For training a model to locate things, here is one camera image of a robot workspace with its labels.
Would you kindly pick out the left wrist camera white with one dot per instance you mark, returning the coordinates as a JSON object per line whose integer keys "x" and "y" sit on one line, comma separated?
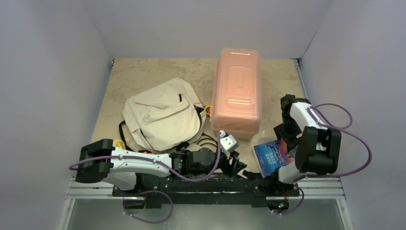
{"x": 228, "y": 143}

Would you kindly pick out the orange translucent plastic box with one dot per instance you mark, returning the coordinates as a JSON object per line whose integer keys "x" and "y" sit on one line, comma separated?
{"x": 236, "y": 106}

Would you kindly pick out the black aluminium base frame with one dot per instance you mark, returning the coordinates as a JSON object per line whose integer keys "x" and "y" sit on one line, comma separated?
{"x": 153, "y": 192}

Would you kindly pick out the orange small clip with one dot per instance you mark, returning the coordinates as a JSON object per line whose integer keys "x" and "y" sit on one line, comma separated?
{"x": 146, "y": 152}

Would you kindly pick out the banana toy card pack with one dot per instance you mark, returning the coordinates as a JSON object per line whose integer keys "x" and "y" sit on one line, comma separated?
{"x": 119, "y": 144}

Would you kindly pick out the yellow tape measure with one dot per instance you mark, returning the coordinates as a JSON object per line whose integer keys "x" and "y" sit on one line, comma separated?
{"x": 208, "y": 110}

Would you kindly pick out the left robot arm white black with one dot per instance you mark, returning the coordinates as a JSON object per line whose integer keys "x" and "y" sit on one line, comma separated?
{"x": 104, "y": 161}

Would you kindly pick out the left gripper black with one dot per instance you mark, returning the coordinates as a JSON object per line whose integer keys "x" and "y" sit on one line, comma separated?
{"x": 237, "y": 165}

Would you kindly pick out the blue orange book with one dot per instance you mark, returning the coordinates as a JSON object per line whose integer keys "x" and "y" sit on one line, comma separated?
{"x": 273, "y": 155}

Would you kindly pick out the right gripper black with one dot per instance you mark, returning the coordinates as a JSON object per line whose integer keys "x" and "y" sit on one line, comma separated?
{"x": 286, "y": 131}

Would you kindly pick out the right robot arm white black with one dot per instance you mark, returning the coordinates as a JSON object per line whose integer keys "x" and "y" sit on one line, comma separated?
{"x": 317, "y": 146}

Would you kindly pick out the beige backpack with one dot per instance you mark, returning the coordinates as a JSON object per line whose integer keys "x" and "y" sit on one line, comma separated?
{"x": 164, "y": 118}

